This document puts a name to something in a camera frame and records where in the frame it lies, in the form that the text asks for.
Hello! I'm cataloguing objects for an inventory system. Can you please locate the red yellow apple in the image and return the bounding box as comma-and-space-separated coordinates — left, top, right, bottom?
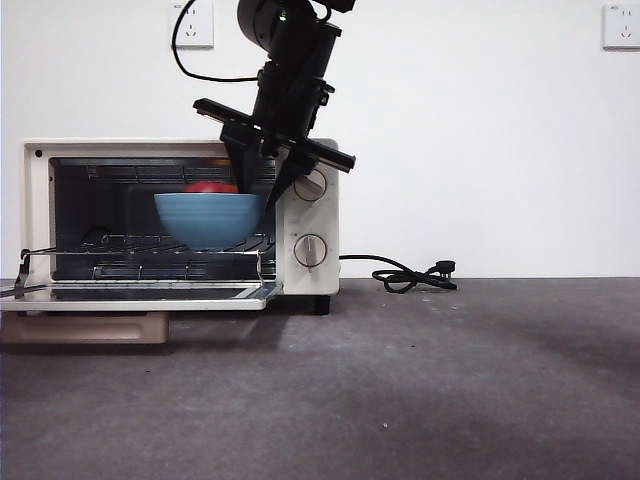
182, 181, 239, 196

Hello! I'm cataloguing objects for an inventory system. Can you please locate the blue bowl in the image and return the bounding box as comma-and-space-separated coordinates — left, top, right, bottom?
153, 192, 266, 251

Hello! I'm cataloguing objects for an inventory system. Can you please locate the oven knob with slanted grip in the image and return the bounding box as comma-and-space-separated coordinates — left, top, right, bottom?
293, 168, 329, 202

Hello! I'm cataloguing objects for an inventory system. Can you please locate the cream Toshiba toaster oven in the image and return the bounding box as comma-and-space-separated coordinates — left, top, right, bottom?
22, 138, 341, 316

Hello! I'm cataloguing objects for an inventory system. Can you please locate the oven knob with upright grip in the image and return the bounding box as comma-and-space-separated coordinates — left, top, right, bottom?
292, 233, 329, 274

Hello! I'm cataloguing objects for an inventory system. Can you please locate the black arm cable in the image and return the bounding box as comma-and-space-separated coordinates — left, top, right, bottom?
171, 0, 261, 83

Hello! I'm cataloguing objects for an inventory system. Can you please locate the black oven power cable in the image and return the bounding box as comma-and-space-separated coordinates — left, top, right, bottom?
338, 253, 458, 294

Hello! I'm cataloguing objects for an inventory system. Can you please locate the white wall socket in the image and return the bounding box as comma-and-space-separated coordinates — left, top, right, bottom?
601, 3, 640, 51
169, 0, 215, 50

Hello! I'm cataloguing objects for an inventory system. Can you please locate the metal wire oven rack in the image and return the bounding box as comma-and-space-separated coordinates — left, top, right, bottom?
22, 232, 279, 281

